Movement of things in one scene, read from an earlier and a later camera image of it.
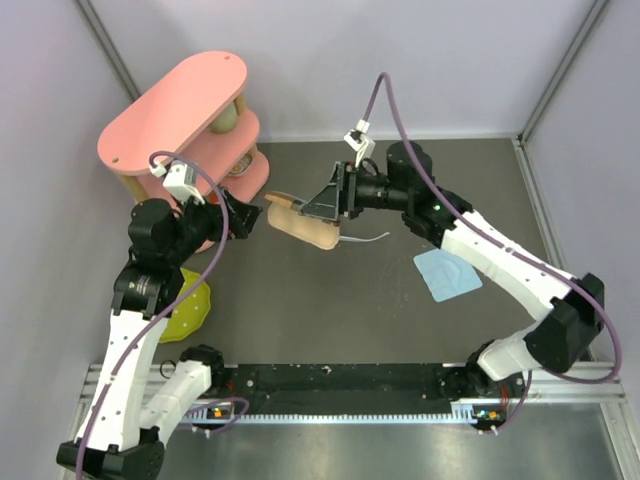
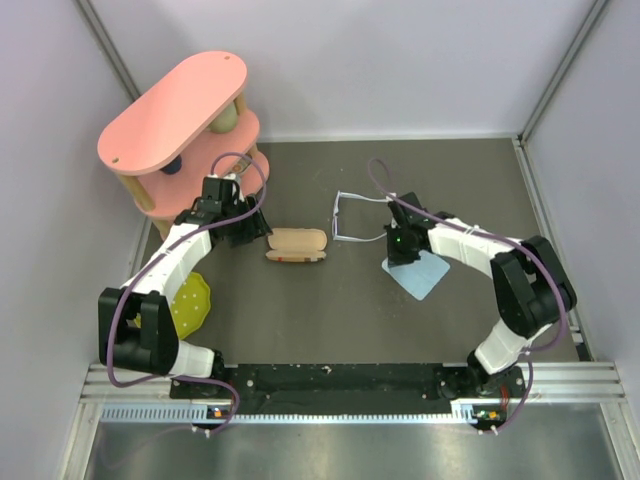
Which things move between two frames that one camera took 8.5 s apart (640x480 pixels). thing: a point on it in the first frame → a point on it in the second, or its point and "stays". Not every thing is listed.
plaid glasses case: (284, 215) → (292, 245)
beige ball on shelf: (226, 122) stays
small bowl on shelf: (241, 165) stays
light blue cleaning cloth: (446, 275) → (420, 276)
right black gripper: (341, 189) → (394, 257)
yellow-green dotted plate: (192, 312) stays
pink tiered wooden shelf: (197, 116) stays
